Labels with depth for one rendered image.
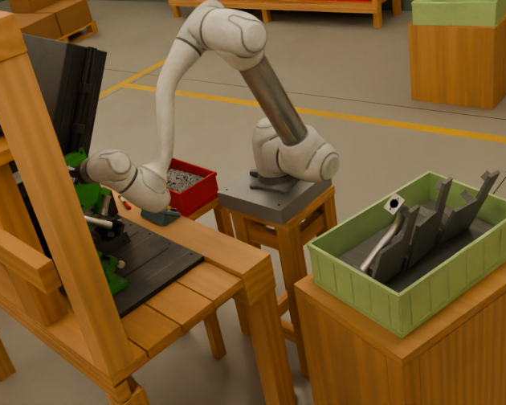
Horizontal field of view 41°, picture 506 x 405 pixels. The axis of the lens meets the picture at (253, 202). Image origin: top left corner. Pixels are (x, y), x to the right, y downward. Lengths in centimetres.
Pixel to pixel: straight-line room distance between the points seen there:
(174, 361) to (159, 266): 104
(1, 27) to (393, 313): 133
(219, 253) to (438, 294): 77
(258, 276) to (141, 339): 47
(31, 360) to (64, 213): 201
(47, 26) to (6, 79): 715
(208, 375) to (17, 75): 199
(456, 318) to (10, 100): 143
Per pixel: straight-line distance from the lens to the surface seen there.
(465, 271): 225
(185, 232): 258
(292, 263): 271
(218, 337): 325
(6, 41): 163
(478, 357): 242
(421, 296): 211
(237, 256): 238
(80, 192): 256
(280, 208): 256
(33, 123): 169
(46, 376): 360
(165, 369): 336
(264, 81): 224
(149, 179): 219
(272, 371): 264
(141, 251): 254
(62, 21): 895
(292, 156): 243
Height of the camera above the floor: 225
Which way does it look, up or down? 30 degrees down
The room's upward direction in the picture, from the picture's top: 11 degrees counter-clockwise
